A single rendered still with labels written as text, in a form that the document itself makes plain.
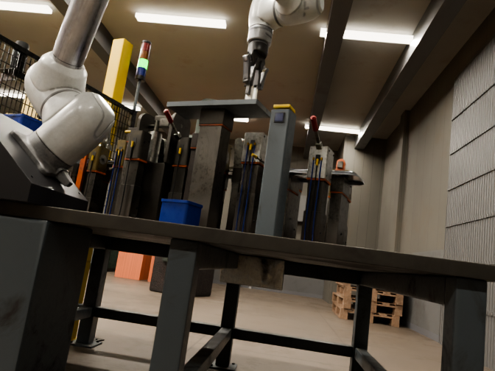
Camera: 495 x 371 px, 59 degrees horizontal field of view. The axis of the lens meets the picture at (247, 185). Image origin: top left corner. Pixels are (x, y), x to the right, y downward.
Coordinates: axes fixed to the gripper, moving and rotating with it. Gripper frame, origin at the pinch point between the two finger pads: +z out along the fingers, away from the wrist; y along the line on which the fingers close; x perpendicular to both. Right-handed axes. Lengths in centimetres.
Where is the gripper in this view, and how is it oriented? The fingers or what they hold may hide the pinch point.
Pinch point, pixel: (250, 96)
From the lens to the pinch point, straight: 161.1
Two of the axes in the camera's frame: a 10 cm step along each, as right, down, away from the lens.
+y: 6.2, 2.2, 7.5
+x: -7.7, 0.0, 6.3
